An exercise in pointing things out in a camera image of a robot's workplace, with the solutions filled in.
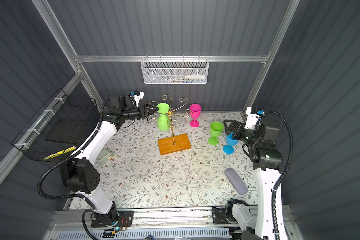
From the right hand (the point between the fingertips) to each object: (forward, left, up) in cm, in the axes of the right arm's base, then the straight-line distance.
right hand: (233, 124), depth 66 cm
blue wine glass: (+8, -7, -35) cm, 36 cm away
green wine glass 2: (+13, +34, -11) cm, 38 cm away
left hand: (+13, +36, -3) cm, 39 cm away
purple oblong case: (-13, -6, -33) cm, 36 cm away
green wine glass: (+18, +2, -25) cm, 31 cm away
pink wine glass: (+37, +15, -27) cm, 48 cm away
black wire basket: (+4, +82, -4) cm, 82 cm away
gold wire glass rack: (+12, +29, -32) cm, 45 cm away
